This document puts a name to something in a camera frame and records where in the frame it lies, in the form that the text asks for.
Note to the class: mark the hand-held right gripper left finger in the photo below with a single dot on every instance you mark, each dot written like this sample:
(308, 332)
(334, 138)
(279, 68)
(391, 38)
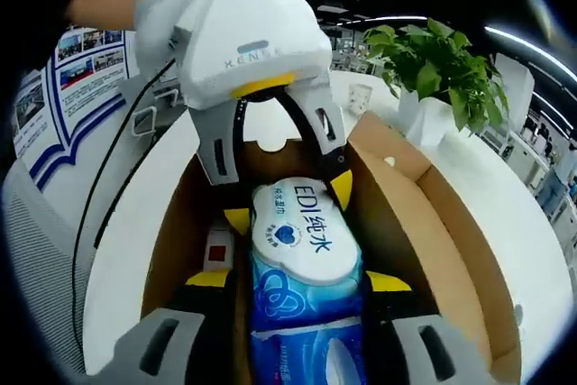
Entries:
(135, 349)

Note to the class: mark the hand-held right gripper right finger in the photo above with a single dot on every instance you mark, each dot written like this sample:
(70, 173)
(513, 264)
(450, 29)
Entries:
(403, 346)

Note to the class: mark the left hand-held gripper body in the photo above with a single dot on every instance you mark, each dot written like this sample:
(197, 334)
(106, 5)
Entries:
(243, 24)

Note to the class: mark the small white box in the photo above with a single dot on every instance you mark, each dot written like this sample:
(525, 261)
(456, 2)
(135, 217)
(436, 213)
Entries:
(218, 252)

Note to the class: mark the brown cardboard shoe box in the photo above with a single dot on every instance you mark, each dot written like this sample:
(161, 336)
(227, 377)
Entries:
(405, 204)

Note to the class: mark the white blue soft wipes pack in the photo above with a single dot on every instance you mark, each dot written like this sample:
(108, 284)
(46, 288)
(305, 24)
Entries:
(306, 241)

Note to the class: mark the small white printed cup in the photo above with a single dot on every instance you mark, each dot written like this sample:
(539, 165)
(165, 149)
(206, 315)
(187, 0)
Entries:
(360, 96)

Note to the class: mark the green potted plant white pot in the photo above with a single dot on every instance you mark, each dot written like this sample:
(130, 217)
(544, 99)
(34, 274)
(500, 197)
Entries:
(433, 65)

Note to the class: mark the grey mesh office chair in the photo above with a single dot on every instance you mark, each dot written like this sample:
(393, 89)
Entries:
(31, 245)

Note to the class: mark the blue white wall poster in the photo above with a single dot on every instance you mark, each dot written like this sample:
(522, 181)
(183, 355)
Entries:
(76, 87)

